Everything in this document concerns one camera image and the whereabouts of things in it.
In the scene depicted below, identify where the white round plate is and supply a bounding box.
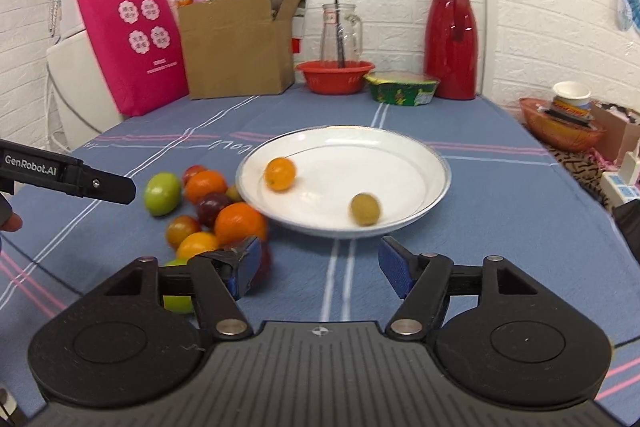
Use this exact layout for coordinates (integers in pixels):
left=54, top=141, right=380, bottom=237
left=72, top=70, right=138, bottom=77
left=235, top=126, right=451, bottom=239

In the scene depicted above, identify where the large orange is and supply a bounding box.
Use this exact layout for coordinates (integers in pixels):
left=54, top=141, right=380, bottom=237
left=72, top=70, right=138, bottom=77
left=214, top=202, right=268, bottom=246

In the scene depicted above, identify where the green patterned bowl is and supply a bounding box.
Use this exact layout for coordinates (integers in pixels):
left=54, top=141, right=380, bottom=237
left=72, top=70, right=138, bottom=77
left=364, top=70, right=439, bottom=107

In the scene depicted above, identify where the person's left hand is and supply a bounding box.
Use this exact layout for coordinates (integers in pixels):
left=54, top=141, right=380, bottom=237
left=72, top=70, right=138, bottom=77
left=0, top=195, right=23, bottom=233

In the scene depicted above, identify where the dark purple plum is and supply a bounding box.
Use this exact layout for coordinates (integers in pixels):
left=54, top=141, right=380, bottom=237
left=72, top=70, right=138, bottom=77
left=195, top=193, right=232, bottom=229

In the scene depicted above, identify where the small orange mandarin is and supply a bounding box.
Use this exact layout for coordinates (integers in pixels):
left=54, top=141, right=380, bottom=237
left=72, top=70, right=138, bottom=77
left=264, top=157, right=296, bottom=192

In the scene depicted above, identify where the blue striped tablecloth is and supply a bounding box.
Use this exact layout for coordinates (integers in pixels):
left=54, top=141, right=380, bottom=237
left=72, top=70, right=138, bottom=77
left=1, top=88, right=639, bottom=423

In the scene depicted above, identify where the black stick in pitcher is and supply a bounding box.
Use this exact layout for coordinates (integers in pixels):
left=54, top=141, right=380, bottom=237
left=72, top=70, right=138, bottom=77
left=334, top=0, right=346, bottom=68

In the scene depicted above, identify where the yellow-brown longan fruit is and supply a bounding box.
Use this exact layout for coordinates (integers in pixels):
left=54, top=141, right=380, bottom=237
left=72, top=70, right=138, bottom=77
left=349, top=193, right=382, bottom=227

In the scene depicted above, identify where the red plastic basket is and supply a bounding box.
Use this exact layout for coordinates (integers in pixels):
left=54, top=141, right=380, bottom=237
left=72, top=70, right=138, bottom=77
left=295, top=61, right=374, bottom=95

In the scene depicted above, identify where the white appliance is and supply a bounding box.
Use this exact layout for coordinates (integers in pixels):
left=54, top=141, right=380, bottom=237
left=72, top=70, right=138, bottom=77
left=47, top=0, right=122, bottom=150

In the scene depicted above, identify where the red thermos jug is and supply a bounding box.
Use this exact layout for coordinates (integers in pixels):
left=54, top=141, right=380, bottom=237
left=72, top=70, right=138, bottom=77
left=423, top=0, right=478, bottom=101

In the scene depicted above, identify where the large green fruit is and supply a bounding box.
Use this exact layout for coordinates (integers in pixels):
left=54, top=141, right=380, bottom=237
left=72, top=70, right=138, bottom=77
left=143, top=172, right=182, bottom=217

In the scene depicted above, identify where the yellow-orange mandarin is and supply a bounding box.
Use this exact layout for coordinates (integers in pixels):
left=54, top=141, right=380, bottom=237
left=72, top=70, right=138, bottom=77
left=176, top=232, right=219, bottom=260

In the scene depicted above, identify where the small brown cardboard box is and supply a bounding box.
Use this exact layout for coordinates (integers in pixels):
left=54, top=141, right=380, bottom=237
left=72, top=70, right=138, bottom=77
left=591, top=101, right=639, bottom=165

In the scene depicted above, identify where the orange tangerine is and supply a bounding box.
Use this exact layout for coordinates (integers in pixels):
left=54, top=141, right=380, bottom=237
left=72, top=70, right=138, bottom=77
left=184, top=170, right=228, bottom=205

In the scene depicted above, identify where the glass pitcher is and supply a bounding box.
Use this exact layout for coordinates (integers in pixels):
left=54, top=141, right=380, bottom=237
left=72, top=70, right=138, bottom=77
left=320, top=2, right=362, bottom=67

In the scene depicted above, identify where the white paper cup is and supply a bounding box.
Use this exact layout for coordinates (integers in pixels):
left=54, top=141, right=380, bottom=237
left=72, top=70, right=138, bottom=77
left=552, top=81, right=591, bottom=108

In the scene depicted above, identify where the pink tote bag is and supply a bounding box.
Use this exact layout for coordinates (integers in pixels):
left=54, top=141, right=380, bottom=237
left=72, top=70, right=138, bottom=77
left=76, top=0, right=188, bottom=117

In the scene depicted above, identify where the red apple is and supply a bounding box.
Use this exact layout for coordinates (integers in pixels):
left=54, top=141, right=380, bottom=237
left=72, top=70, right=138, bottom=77
left=181, top=165, right=207, bottom=186

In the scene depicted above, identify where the red-orange apple fruit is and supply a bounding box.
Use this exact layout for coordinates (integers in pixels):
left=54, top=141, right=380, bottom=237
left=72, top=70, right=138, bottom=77
left=165, top=215, right=202, bottom=251

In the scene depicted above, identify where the orange translucent bowl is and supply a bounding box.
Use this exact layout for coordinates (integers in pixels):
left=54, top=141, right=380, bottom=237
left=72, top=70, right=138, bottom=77
left=518, top=98, right=606, bottom=153

